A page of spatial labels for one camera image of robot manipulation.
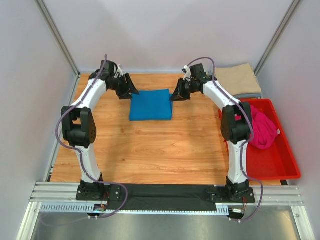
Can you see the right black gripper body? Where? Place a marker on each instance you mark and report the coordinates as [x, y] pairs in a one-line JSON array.
[[182, 89]]

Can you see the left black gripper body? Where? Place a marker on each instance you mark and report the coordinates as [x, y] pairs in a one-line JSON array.
[[124, 85]]

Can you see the blue t-shirt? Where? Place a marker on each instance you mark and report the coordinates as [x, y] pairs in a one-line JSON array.
[[152, 105]]

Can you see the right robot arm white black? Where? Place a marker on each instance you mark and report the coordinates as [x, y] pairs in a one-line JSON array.
[[236, 122]]

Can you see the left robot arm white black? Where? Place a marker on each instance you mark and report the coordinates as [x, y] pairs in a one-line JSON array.
[[79, 129]]

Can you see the beige folded t-shirt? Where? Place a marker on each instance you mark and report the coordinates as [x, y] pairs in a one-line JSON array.
[[238, 79]]

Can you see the grey-blue folded t-shirt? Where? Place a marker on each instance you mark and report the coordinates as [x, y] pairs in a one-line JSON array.
[[248, 96]]

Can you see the pink t-shirt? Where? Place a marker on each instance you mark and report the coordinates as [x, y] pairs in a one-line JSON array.
[[265, 131]]

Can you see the red plastic bin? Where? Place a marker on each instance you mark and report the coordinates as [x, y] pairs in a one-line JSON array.
[[277, 162]]

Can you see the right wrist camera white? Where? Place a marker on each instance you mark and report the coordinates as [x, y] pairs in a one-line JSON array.
[[187, 73]]

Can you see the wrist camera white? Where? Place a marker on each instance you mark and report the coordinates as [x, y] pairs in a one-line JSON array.
[[119, 71], [187, 73]]

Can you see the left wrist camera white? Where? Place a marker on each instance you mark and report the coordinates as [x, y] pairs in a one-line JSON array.
[[119, 71]]

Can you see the left aluminium corner post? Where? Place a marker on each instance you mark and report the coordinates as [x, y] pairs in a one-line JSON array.
[[43, 8]]

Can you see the aluminium corner post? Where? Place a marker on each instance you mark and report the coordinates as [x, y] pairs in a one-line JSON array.
[[43, 8], [292, 9]]

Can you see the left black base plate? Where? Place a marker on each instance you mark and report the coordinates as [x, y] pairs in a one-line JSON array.
[[99, 192]]

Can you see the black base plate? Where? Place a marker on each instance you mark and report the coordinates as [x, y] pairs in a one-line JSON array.
[[99, 192], [221, 194]]

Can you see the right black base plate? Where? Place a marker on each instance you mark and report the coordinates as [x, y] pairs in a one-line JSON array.
[[221, 194]]

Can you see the right aluminium corner post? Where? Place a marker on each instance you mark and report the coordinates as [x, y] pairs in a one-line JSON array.
[[292, 9]]

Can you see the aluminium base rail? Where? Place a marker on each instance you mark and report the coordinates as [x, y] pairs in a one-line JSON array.
[[60, 197]]

